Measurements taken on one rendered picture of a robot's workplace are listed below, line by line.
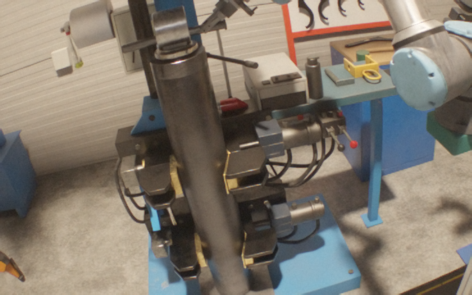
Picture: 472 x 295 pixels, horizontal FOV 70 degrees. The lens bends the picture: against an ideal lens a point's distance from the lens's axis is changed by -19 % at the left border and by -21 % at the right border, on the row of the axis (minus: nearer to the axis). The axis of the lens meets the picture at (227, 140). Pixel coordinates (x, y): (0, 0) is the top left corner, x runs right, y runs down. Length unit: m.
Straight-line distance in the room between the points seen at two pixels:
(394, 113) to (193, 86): 1.79
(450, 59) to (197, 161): 1.10
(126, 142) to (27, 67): 2.20
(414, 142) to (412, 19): 2.34
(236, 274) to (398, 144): 1.64
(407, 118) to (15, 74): 3.46
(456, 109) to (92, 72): 3.21
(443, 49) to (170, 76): 0.97
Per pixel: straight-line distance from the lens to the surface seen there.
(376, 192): 2.63
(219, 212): 1.79
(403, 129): 3.07
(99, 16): 2.35
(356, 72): 2.16
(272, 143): 1.80
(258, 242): 1.97
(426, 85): 0.87
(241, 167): 1.64
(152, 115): 1.87
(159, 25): 1.46
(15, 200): 3.75
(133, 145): 1.91
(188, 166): 1.66
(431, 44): 0.89
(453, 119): 1.08
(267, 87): 1.83
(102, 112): 3.87
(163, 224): 2.16
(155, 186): 1.66
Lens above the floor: 1.91
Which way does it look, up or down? 30 degrees down
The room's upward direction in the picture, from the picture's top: 12 degrees counter-clockwise
